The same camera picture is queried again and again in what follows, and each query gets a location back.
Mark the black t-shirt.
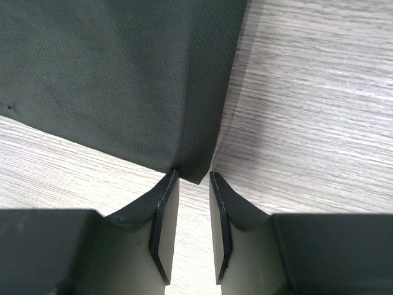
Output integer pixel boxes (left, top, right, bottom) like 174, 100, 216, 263
1, 1, 247, 184

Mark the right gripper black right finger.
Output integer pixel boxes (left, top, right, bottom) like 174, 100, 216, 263
209, 172, 392, 294

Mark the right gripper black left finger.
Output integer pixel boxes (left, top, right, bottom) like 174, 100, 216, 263
1, 170, 179, 294

